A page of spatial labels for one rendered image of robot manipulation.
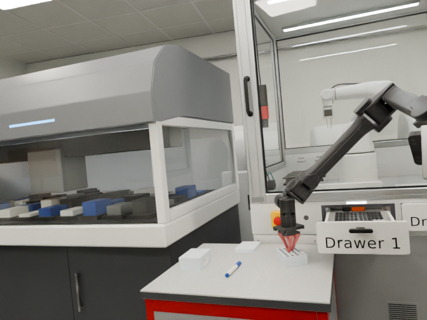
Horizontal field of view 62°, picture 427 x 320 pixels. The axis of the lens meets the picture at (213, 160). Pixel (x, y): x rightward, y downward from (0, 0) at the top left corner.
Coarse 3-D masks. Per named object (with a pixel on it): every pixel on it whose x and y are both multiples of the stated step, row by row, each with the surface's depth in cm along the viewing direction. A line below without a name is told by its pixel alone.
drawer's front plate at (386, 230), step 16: (320, 224) 125; (336, 224) 123; (352, 224) 121; (368, 224) 119; (384, 224) 118; (400, 224) 116; (320, 240) 125; (336, 240) 123; (352, 240) 121; (368, 240) 120; (384, 240) 118; (400, 240) 116
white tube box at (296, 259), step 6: (276, 252) 141; (282, 252) 137; (288, 252) 137; (294, 252) 137; (282, 258) 134; (288, 258) 131; (294, 258) 131; (300, 258) 131; (306, 258) 132; (288, 264) 131; (294, 264) 131; (300, 264) 131; (306, 264) 132
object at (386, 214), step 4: (328, 212) 158; (332, 212) 157; (336, 212) 156; (384, 212) 150; (388, 212) 147; (328, 216) 150; (332, 216) 157; (384, 216) 150; (388, 216) 142; (328, 220) 144; (332, 220) 157; (388, 220) 143; (392, 220) 132
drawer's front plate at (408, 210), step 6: (402, 204) 144; (408, 204) 143; (414, 204) 143; (420, 204) 142; (426, 204) 141; (402, 210) 144; (408, 210) 143; (414, 210) 143; (420, 210) 142; (426, 210) 141; (402, 216) 144; (408, 216) 144; (414, 216) 143; (420, 216) 142; (426, 216) 141; (408, 222) 144; (414, 222) 143; (420, 222) 142; (426, 222) 141; (414, 228) 143; (420, 228) 142; (426, 228) 142
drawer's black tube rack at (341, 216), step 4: (340, 212) 152; (344, 212) 152; (348, 212) 151; (352, 212) 150; (356, 212) 150; (360, 212) 149; (364, 212) 149; (368, 212) 148; (372, 212) 147; (376, 212) 146; (380, 212) 145; (336, 216) 146; (340, 216) 145; (344, 216) 145; (348, 216) 144; (352, 216) 144; (356, 216) 143; (360, 216) 143; (364, 216) 141; (368, 216) 140; (372, 216) 140; (376, 216) 139; (380, 216) 139; (336, 220) 139; (340, 220) 138; (344, 220) 136; (348, 220) 136; (352, 220) 135; (356, 220) 135; (360, 220) 134; (364, 220) 134; (368, 220) 133; (372, 220) 132
